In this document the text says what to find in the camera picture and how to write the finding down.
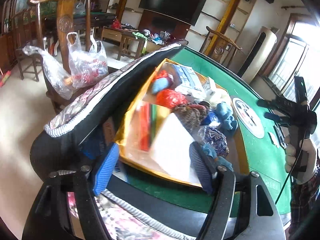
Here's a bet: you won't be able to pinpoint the light blue small cloth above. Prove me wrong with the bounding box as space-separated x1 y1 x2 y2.
202 143 234 171

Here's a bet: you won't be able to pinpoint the blue white patterned pouch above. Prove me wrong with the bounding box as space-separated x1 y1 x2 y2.
197 126 229 158

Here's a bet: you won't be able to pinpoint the white cloth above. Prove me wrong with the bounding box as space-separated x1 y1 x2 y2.
150 113 200 187

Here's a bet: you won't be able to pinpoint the brown pink knitted item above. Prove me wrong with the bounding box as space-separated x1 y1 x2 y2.
172 103 209 133

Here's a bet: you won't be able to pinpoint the light blue towel cloth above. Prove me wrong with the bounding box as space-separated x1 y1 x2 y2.
215 102 238 132

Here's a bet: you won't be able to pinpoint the blue white wipes packet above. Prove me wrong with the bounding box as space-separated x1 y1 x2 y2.
173 64 206 100

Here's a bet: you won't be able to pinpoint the white gloved right hand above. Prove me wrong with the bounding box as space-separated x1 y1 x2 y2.
285 135 317 185

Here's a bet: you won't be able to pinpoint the black smartphone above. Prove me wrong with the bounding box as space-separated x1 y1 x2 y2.
273 124 287 149

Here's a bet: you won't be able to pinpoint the white paper sheet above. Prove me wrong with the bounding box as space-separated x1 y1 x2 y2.
268 132 279 148

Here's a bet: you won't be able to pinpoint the round table centre console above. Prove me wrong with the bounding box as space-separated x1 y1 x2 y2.
232 97 265 139

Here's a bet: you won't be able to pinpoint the yellow cardboard box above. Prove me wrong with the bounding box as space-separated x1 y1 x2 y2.
114 57 251 188

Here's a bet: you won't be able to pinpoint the red plastic bag item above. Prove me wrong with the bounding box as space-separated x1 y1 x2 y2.
156 89 188 109

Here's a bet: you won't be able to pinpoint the white standing air conditioner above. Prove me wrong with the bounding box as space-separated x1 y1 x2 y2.
237 27 277 85

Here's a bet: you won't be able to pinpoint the clear plastic shopping bag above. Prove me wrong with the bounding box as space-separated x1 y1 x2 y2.
66 32 108 88

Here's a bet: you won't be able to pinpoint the wooden armchair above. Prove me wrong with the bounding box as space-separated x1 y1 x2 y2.
199 26 242 68

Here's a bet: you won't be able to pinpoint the wooden chair near table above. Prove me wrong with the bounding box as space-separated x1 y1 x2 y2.
11 0 91 80

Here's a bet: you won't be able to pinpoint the black television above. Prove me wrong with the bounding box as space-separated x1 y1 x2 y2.
139 0 206 25

